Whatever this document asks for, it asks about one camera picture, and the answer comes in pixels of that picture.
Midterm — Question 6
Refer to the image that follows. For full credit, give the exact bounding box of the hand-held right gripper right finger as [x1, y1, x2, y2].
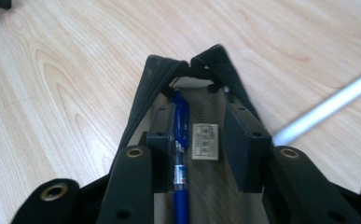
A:
[223, 103, 274, 192]

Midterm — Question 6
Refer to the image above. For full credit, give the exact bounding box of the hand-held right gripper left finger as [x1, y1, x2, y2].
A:
[146, 104, 176, 192]

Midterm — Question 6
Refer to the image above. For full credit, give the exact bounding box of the blue pen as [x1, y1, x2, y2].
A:
[172, 90, 191, 224]

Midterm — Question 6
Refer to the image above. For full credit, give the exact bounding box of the black fabric pencil case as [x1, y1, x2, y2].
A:
[72, 44, 361, 224]

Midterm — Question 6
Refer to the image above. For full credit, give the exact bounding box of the white eraser with label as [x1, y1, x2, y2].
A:
[191, 123, 220, 161]

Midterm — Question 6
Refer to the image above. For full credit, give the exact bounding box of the white stick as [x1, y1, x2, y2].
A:
[272, 66, 361, 147]

